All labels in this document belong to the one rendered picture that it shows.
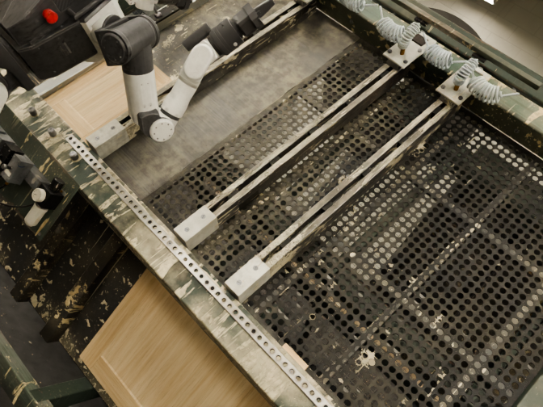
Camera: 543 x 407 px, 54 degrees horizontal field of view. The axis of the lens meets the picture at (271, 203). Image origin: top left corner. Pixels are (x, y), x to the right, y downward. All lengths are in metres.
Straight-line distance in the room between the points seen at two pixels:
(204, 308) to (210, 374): 0.34
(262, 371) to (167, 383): 0.51
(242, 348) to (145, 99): 0.77
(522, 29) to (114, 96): 5.60
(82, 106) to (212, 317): 0.98
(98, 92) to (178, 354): 1.01
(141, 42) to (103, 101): 0.61
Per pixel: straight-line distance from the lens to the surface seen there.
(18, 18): 1.57
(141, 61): 1.58
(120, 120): 1.97
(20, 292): 2.31
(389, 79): 2.04
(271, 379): 1.51
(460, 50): 2.65
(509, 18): 7.10
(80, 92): 2.18
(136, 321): 2.00
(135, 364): 2.01
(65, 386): 2.14
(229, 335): 1.55
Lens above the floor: 1.42
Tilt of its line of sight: 9 degrees down
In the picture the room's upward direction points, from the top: 39 degrees clockwise
